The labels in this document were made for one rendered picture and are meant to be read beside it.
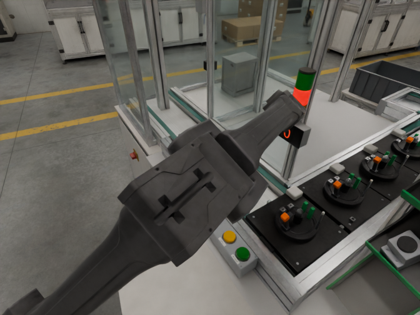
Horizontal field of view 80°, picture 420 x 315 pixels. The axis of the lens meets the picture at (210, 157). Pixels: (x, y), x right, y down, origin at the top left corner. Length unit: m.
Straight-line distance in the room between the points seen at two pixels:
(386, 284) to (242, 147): 0.58
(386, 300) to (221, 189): 0.62
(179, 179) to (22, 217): 2.41
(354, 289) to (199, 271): 0.45
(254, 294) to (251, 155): 0.65
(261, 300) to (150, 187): 0.73
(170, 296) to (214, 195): 0.69
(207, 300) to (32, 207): 2.02
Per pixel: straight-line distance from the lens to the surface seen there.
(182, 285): 0.91
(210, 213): 0.22
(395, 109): 1.93
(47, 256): 2.24
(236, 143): 0.30
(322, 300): 0.95
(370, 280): 0.80
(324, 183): 1.10
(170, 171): 0.22
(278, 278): 0.82
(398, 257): 0.63
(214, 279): 0.91
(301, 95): 0.83
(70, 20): 5.61
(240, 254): 0.82
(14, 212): 2.69
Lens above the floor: 1.69
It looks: 40 degrees down
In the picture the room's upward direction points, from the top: straight up
